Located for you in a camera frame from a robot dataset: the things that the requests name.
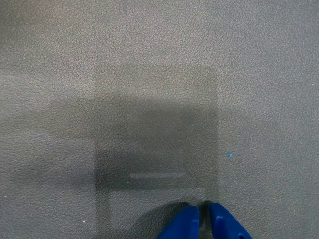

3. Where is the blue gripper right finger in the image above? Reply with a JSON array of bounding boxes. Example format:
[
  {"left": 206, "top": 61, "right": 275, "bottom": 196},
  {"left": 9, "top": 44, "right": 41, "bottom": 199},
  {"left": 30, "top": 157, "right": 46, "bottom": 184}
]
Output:
[{"left": 208, "top": 203, "right": 253, "bottom": 239}]

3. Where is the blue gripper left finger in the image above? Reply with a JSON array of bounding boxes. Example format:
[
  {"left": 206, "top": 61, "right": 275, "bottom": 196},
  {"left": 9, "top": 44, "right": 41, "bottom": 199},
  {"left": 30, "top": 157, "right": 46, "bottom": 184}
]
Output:
[{"left": 156, "top": 205, "right": 200, "bottom": 239}]

